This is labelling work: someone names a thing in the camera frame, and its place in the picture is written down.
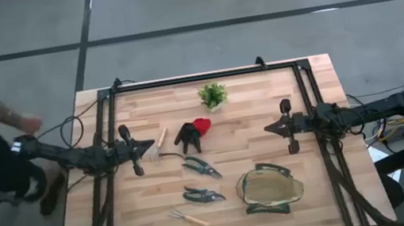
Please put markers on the black round stool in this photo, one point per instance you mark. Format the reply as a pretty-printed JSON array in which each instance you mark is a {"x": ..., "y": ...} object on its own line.
[{"x": 394, "y": 190}]

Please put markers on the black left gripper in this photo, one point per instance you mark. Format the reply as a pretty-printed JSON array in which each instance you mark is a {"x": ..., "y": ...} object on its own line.
[{"x": 131, "y": 149}]

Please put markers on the white paper sheet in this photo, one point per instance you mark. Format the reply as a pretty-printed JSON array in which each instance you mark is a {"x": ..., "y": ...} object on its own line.
[{"x": 376, "y": 154}]

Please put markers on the black pruning shears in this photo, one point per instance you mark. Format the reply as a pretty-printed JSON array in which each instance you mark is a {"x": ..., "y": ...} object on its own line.
[{"x": 202, "y": 196}]

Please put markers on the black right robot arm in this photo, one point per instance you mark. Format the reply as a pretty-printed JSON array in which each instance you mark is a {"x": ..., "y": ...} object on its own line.
[{"x": 386, "y": 107}]

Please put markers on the black and red glove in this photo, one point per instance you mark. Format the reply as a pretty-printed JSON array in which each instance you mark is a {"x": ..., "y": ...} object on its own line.
[{"x": 191, "y": 132}]

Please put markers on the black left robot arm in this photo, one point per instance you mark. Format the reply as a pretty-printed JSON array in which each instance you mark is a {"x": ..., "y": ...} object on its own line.
[{"x": 72, "y": 156}]

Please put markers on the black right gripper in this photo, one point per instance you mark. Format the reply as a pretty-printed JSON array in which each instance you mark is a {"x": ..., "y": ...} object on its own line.
[{"x": 292, "y": 125}]

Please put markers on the small potted green plant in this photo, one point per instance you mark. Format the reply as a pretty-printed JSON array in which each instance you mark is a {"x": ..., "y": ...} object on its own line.
[{"x": 213, "y": 95}]

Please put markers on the beige green gardening bag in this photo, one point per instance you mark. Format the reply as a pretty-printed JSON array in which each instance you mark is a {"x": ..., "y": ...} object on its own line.
[{"x": 269, "y": 189}]

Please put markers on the black metal table frame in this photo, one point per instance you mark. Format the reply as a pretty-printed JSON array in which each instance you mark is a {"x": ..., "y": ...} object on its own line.
[{"x": 200, "y": 77}]

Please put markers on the person's hand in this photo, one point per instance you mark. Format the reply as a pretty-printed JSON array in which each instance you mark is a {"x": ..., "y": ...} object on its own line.
[{"x": 32, "y": 124}]

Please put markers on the grey power box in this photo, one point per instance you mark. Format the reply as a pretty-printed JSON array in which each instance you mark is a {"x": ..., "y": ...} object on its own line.
[{"x": 399, "y": 133}]

